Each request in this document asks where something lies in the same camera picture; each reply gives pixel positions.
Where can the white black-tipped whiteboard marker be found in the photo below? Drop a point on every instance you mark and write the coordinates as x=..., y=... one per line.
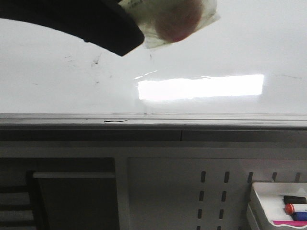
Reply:
x=164, y=22

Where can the blue-capped marker in tray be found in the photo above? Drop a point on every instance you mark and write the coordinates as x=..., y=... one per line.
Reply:
x=299, y=216

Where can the red-capped marker in tray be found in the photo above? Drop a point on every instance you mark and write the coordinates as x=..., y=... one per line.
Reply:
x=292, y=208

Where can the white whiteboard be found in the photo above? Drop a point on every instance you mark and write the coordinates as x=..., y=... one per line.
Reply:
x=249, y=68

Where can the black-capped marker in tray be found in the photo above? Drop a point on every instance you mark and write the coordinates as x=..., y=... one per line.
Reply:
x=290, y=199

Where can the grey perforated metal stand panel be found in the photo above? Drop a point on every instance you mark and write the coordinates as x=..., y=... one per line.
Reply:
x=82, y=179

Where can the pink marker in tray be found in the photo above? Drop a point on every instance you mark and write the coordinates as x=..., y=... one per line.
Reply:
x=290, y=223

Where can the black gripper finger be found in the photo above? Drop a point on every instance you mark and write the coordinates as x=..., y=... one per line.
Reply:
x=101, y=22

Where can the white plastic marker tray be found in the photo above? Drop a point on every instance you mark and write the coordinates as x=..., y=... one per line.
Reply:
x=265, y=210

